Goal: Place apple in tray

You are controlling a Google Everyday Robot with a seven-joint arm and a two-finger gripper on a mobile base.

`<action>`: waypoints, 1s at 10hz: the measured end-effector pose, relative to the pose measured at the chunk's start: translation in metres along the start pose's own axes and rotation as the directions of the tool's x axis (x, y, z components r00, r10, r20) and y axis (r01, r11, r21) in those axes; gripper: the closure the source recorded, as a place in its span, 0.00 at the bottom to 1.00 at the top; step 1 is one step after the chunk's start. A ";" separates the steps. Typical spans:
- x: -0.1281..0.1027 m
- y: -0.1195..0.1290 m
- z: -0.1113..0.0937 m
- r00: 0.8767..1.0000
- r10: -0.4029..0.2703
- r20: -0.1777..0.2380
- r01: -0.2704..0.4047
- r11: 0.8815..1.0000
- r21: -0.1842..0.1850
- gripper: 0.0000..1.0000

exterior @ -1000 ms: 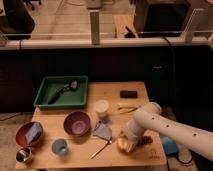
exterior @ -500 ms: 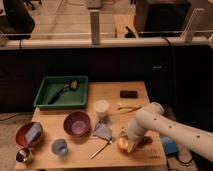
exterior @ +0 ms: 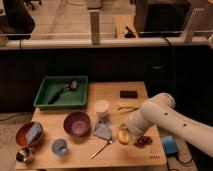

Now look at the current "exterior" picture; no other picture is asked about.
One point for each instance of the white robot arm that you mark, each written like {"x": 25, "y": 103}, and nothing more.
{"x": 160, "y": 110}

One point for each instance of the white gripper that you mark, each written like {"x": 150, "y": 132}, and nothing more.
{"x": 135, "y": 123}

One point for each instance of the dark grape bunch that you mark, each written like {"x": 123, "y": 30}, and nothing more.
{"x": 143, "y": 141}

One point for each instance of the red brown bowl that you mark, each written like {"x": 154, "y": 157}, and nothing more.
{"x": 20, "y": 135}

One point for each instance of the blue sponge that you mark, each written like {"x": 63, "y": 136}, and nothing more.
{"x": 33, "y": 133}

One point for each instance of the black office chair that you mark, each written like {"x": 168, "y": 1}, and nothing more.
{"x": 17, "y": 23}

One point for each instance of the light blue cup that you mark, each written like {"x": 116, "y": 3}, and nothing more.
{"x": 59, "y": 147}

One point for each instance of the blue box on floor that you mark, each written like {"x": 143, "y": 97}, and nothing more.
{"x": 169, "y": 145}

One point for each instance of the purple bowl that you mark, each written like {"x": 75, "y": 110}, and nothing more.
{"x": 77, "y": 124}

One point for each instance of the grey folded cloth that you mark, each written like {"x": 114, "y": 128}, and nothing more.
{"x": 102, "y": 131}

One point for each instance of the yellow green tongs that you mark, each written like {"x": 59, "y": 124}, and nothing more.
{"x": 126, "y": 109}

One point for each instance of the green plastic tray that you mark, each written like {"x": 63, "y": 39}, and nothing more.
{"x": 68, "y": 99}

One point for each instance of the wooden board table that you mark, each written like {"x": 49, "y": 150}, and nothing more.
{"x": 81, "y": 148}

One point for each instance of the black cabinet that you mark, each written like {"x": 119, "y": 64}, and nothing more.
{"x": 154, "y": 18}

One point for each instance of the black handled brush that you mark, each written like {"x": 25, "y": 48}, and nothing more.
{"x": 70, "y": 86}

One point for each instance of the small steel cup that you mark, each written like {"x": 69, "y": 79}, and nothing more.
{"x": 24, "y": 155}

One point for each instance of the white cup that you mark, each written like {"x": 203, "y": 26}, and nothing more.
{"x": 101, "y": 107}

